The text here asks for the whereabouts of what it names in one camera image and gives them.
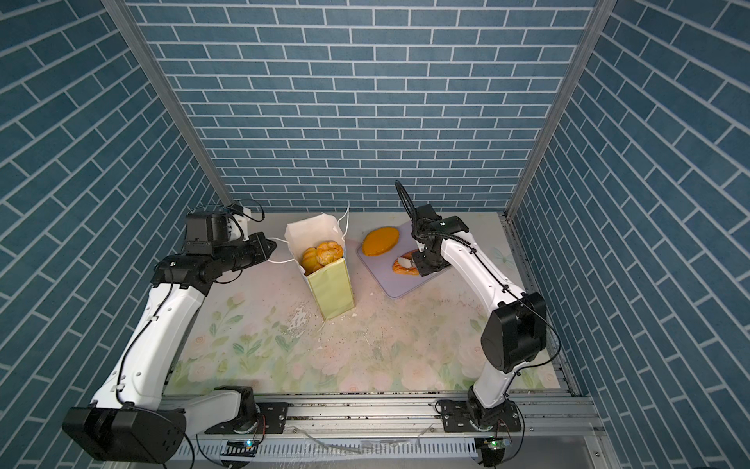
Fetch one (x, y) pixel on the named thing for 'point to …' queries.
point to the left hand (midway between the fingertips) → (278, 242)
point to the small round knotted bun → (328, 251)
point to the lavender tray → (393, 282)
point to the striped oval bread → (310, 261)
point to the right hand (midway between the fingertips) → (427, 262)
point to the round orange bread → (380, 240)
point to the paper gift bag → (330, 285)
